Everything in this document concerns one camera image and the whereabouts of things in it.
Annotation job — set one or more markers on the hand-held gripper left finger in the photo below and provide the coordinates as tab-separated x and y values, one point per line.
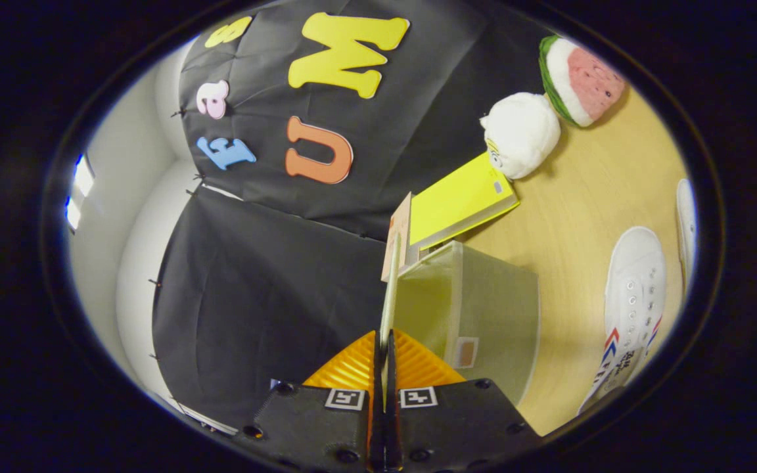
377	433

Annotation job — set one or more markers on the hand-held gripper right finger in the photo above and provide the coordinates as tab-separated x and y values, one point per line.
394	433

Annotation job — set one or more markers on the translucent pale green storage box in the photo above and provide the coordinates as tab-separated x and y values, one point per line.
483	309

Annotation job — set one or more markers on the white canvas shoe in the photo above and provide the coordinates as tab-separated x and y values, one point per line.
685	223
635	289

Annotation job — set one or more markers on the yellow book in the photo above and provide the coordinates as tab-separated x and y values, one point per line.
457	197

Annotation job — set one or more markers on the white plush toy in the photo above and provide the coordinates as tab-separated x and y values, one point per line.
523	131

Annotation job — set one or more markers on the watermelon slice plush toy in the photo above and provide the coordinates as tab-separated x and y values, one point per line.
589	79

